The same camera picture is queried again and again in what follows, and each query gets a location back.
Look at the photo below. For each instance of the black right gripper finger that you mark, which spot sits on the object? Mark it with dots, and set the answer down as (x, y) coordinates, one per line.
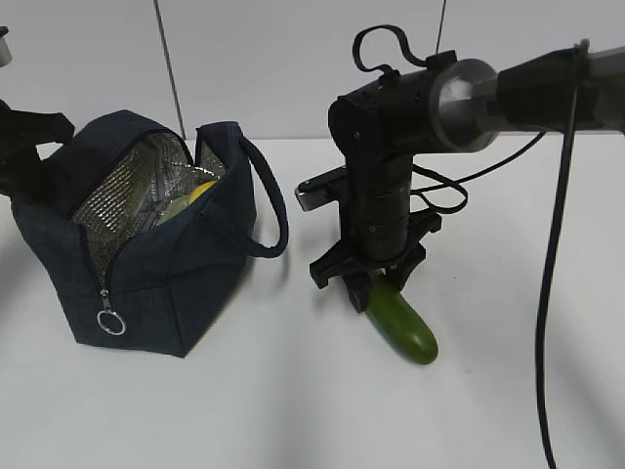
(399, 274)
(359, 287)

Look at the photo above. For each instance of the green lidded glass container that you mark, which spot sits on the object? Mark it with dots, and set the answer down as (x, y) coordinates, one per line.
(175, 207)

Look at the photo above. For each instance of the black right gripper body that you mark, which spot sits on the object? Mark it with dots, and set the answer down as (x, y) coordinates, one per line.
(344, 258)

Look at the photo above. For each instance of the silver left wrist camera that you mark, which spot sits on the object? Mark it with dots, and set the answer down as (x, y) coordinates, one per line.
(5, 52)

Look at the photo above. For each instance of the yellow wrinkled squash toy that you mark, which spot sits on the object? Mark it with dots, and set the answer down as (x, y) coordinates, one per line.
(197, 192)

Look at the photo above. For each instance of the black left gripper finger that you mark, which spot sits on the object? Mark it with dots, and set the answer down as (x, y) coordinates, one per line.
(46, 182)

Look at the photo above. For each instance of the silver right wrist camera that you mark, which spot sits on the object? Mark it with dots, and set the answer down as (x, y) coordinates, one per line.
(323, 189)

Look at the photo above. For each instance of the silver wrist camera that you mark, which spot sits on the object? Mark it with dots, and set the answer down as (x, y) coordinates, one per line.
(323, 189)
(5, 52)

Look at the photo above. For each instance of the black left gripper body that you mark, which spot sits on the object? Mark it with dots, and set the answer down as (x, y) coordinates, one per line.
(21, 133)

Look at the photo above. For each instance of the green cucumber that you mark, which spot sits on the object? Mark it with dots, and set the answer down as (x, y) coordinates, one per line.
(399, 324)

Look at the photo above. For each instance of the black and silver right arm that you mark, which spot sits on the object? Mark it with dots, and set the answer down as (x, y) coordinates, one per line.
(451, 106)

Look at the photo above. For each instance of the dark blue lunch bag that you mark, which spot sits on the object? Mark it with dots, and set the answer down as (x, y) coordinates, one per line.
(125, 283)

